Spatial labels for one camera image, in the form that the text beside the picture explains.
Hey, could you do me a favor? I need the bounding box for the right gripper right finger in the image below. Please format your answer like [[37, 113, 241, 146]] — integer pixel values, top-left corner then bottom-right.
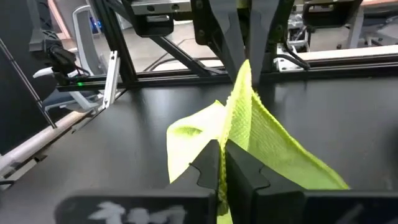
[[226, 139, 398, 224]]

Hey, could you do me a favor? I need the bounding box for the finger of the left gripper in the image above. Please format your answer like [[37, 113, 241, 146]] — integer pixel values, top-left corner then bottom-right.
[[248, 0, 280, 86], [208, 0, 246, 83]]

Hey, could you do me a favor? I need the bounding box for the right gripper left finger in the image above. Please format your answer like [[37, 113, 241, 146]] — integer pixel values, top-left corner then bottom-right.
[[54, 139, 221, 224]]

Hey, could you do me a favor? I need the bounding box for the lime green microfiber towel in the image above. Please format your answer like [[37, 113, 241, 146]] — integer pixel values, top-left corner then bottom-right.
[[166, 58, 349, 224]]

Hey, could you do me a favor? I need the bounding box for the white framed office chair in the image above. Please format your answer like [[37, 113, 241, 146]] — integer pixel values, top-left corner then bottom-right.
[[72, 4, 105, 75]]

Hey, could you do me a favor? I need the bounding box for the light wooden side board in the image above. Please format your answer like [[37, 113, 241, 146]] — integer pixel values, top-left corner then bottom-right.
[[298, 44, 398, 62]]

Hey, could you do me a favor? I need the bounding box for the grey office chair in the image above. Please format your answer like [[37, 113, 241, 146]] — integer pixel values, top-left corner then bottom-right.
[[345, 6, 398, 49]]

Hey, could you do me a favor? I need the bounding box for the black flat panel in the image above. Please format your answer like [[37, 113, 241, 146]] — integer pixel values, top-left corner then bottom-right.
[[0, 0, 58, 156]]

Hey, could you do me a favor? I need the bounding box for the silver corner bracket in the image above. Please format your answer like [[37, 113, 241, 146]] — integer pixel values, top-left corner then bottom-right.
[[275, 43, 301, 73]]

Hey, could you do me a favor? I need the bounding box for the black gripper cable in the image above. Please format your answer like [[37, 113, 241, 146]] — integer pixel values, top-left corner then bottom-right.
[[273, 40, 312, 71]]

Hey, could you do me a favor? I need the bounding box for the white metal bracket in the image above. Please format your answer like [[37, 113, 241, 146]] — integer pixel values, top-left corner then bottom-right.
[[101, 50, 121, 110]]

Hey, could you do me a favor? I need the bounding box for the small black camera device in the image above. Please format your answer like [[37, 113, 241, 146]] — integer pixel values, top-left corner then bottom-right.
[[29, 29, 91, 86]]

